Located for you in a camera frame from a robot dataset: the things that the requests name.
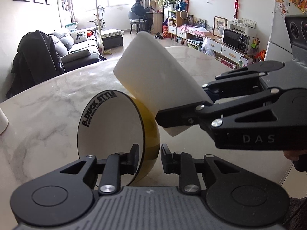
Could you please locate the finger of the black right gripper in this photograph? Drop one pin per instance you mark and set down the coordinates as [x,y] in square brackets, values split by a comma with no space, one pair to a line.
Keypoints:
[241,82]
[271,120]

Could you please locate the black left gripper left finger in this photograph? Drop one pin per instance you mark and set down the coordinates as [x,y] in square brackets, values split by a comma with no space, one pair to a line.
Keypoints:
[68,193]

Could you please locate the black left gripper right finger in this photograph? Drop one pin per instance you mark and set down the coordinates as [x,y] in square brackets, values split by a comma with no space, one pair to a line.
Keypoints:
[231,193]

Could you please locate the yellow bowl white inside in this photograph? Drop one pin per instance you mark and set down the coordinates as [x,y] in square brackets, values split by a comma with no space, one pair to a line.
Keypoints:
[111,123]

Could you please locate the white low cabinet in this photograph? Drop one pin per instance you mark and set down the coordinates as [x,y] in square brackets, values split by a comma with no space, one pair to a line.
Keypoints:
[204,41]

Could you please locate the white refrigerator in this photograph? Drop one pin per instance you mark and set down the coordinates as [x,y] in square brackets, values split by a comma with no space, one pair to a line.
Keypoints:
[279,46]

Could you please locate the black microwave oven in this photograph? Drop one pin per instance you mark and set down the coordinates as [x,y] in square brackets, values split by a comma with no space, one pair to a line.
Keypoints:
[238,41]

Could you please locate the white printer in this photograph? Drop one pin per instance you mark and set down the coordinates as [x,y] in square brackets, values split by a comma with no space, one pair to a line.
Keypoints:
[244,26]

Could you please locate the white thermos bottle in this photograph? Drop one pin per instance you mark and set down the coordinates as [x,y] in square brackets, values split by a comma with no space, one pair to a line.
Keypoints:
[3,121]

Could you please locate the potted green plant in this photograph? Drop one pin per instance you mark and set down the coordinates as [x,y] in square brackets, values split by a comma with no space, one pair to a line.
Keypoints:
[171,4]

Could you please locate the seated person in black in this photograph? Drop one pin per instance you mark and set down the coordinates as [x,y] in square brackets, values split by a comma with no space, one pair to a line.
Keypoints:
[141,11]

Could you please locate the checkered grey ottoman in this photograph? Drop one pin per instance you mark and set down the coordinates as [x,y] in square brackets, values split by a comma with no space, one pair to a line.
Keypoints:
[112,38]

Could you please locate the black jacket on chair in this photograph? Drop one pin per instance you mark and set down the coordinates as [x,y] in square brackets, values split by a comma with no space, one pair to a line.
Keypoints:
[36,61]

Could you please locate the grey sofa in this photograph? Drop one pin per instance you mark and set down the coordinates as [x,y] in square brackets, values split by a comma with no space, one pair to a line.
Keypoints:
[76,49]

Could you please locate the white coat rack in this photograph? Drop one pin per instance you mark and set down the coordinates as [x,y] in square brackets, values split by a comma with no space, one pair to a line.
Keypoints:
[100,41]

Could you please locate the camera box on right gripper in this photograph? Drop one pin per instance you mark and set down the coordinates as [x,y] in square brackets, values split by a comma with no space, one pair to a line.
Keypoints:
[296,28]

